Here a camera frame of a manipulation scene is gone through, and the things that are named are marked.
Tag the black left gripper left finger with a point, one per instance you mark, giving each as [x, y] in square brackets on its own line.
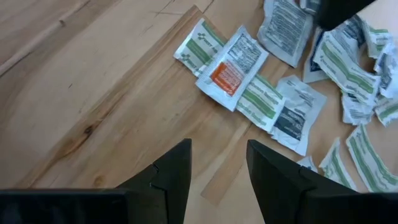
[140, 208]

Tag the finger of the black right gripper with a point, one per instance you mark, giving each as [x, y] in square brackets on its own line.
[339, 11]

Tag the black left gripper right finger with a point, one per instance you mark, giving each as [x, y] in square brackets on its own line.
[295, 208]

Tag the dark print white packet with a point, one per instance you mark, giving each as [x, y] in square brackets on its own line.
[308, 163]
[387, 71]
[354, 29]
[357, 109]
[286, 31]

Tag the crumpled white packet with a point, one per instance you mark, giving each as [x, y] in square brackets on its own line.
[295, 118]

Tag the red print white packet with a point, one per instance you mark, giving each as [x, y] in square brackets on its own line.
[231, 68]

